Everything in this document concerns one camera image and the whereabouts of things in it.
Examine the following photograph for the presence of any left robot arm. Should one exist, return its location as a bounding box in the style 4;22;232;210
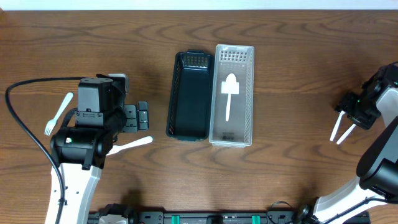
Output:
45;74;149;223

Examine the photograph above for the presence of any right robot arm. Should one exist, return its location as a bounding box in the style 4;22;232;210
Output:
296;62;397;223

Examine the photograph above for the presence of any white plastic fork lower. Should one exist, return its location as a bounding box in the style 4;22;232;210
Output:
107;136;153;156

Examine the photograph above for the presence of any white plastic fork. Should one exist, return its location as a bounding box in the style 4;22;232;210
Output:
107;136;153;156
44;92;74;136

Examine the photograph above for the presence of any dark green plastic basket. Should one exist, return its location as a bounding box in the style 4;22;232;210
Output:
165;50;214;141

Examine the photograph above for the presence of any white plastic fork far left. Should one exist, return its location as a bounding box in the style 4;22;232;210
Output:
44;92;74;136

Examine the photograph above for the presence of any clear plastic basket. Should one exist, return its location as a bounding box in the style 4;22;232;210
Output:
209;44;254;148

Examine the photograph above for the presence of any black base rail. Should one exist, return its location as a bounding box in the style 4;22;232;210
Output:
88;203;372;224

